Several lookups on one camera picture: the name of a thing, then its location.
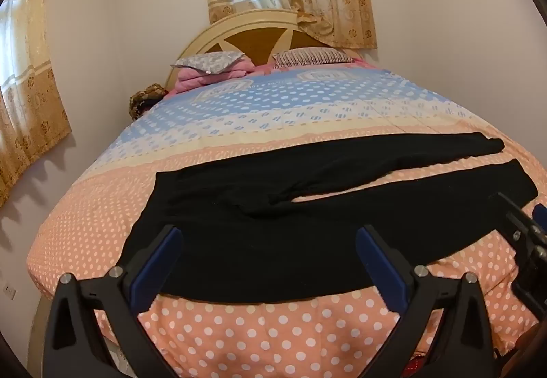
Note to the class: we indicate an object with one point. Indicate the pink folded blanket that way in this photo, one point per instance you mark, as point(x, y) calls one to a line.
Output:
point(201, 82)

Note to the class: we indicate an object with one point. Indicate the black pants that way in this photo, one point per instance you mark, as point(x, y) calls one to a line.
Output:
point(265, 241)

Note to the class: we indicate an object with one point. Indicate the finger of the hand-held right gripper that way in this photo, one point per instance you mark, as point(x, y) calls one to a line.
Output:
point(513, 213)

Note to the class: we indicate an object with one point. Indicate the red object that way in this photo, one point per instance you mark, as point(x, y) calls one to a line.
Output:
point(416, 363)

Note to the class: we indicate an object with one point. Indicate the beige floral side curtain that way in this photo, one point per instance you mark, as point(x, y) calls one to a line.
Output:
point(30, 104)

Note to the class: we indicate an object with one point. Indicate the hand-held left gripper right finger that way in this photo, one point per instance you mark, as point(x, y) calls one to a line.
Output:
point(380, 271)

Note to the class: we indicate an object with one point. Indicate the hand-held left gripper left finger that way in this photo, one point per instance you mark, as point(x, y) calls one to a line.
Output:
point(158, 271)

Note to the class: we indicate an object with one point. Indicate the brown patterned bag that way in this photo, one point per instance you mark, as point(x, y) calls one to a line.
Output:
point(145, 100)

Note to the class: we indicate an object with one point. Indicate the cream wooden headboard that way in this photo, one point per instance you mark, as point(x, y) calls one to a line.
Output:
point(252, 38)

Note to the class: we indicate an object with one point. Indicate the grey patterned pillow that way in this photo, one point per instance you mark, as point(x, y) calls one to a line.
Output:
point(209, 61)

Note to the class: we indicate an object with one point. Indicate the white wall outlet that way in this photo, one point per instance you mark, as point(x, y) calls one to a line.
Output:
point(9, 292)

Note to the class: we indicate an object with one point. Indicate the striped pillow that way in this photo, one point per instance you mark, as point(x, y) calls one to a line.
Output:
point(312, 56)

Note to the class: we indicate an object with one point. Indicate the polka dot bed blanket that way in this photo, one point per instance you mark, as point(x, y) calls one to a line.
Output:
point(256, 326)

